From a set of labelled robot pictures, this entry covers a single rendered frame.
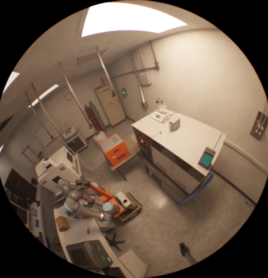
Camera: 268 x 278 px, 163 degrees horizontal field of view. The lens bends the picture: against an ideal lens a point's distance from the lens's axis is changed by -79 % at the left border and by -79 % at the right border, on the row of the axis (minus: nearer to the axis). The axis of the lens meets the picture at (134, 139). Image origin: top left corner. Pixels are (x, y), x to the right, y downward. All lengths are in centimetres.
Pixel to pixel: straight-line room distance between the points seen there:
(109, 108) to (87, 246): 435
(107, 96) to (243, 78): 421
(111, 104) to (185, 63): 341
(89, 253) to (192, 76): 278
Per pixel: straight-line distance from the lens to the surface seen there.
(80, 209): 102
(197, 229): 235
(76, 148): 435
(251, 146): 199
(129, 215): 201
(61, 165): 182
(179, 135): 114
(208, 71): 167
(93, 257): 138
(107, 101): 421
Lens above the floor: 219
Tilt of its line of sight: 40 degrees down
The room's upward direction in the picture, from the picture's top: 20 degrees counter-clockwise
